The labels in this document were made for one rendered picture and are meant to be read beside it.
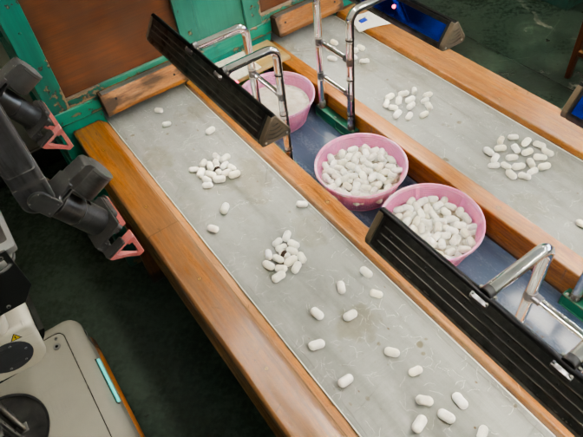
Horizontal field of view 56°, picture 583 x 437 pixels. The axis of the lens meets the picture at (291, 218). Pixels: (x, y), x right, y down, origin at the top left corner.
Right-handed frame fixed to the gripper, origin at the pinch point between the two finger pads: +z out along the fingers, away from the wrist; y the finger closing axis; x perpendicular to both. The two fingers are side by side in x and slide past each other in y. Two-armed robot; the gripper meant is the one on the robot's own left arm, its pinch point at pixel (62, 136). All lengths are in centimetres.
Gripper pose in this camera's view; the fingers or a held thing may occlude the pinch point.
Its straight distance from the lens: 153.8
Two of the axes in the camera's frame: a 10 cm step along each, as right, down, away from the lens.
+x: -6.9, 7.3, 0.5
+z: 4.5, 3.7, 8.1
